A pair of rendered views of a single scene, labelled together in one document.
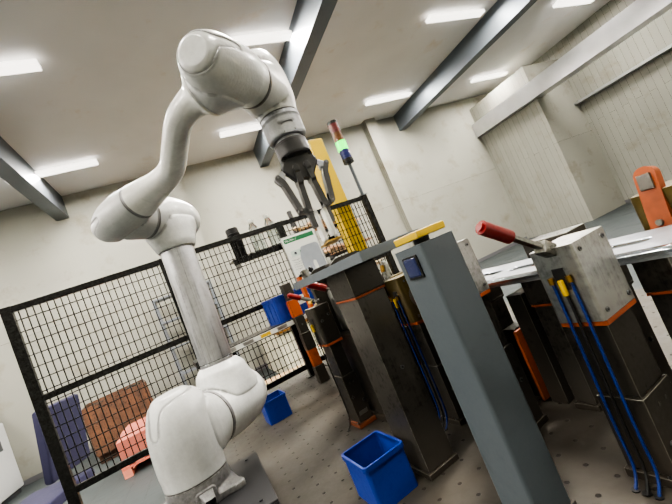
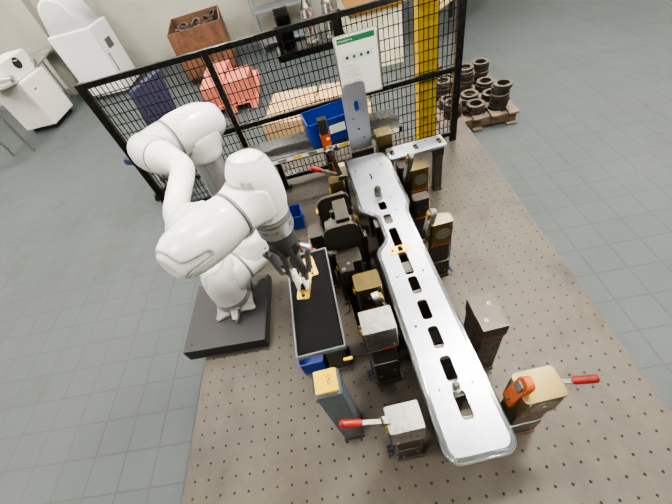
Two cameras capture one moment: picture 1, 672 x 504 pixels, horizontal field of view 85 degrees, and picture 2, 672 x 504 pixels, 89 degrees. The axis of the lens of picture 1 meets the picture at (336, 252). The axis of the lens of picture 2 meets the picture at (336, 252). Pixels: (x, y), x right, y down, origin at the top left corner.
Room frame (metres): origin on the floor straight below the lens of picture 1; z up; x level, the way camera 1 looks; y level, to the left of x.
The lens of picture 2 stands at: (0.33, -0.41, 2.01)
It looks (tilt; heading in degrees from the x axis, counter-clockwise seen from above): 48 degrees down; 30
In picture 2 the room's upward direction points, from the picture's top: 17 degrees counter-clockwise
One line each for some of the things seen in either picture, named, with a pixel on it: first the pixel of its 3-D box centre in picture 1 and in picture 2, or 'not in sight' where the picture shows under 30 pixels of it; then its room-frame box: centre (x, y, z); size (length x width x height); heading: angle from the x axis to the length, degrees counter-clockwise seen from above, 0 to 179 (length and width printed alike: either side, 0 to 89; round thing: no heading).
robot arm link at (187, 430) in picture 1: (184, 431); (222, 277); (0.96, 0.54, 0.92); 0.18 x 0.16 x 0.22; 158
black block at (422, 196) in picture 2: not in sight; (423, 219); (1.49, -0.25, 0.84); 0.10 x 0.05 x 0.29; 117
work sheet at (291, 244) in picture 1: (306, 257); (358, 64); (2.12, 0.17, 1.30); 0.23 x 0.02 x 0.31; 117
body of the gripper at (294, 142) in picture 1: (297, 160); (283, 242); (0.81, 0.00, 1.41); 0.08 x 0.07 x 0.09; 106
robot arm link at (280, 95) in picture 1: (262, 85); (252, 189); (0.79, 0.01, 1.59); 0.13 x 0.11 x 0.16; 159
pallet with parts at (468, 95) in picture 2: not in sight; (464, 86); (4.12, -0.29, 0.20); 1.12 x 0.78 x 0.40; 18
